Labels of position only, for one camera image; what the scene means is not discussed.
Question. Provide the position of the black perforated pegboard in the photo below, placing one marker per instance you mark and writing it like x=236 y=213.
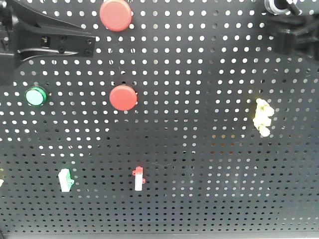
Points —
x=197 y=67

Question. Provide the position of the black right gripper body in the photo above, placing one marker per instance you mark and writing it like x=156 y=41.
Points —
x=295 y=34

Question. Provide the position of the green illuminated button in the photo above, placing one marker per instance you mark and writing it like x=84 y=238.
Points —
x=36 y=96

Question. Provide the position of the lower red button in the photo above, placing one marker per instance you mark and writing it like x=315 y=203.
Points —
x=123 y=97

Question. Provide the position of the upper large red button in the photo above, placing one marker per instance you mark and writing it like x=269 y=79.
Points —
x=116 y=15

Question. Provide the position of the red white plastic clip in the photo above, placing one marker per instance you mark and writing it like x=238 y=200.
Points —
x=138 y=173

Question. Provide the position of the yellow plastic clip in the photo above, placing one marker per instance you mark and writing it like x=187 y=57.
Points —
x=262 y=120

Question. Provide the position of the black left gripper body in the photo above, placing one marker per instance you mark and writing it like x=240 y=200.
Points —
x=26 y=34

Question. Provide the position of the black rotary toggle switch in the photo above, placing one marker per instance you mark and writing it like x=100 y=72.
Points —
x=281 y=7

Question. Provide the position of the green white plastic clip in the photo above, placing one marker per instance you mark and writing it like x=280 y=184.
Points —
x=65 y=180

